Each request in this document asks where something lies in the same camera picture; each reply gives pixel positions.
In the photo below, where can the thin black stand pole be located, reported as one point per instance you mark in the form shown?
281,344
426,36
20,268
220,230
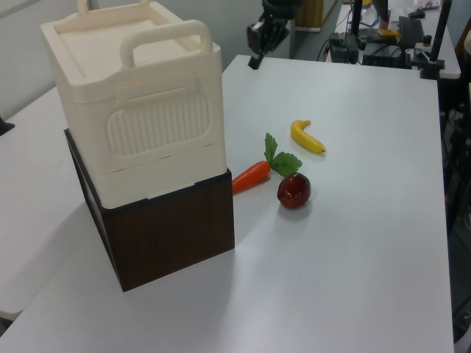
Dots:
356,16

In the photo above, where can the light wooden cupboard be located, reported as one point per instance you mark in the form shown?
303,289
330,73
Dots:
316,14

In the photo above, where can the cream plastic cabinet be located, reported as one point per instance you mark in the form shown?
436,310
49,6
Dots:
147,92

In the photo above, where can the black electronics box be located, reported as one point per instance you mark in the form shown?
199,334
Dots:
344,48

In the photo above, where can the yellow toy banana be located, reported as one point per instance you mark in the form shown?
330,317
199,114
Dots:
303,138

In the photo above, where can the black camera stand pole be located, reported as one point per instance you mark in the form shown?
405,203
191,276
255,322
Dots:
439,36

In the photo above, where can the dark red toy apple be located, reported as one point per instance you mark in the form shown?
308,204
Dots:
294,190

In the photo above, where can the orange toy carrot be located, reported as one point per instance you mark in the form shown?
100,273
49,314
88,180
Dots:
252,176

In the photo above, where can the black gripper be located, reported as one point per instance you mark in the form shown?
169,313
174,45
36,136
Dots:
279,13

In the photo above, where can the black computer mouse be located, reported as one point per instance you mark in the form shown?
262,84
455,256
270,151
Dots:
417,14

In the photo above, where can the flat black device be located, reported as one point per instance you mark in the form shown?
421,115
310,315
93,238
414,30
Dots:
384,55

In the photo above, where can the small yellow object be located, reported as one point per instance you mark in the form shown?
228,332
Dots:
389,33

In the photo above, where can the dark brown wooden box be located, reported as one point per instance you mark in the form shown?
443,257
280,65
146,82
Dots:
176,235

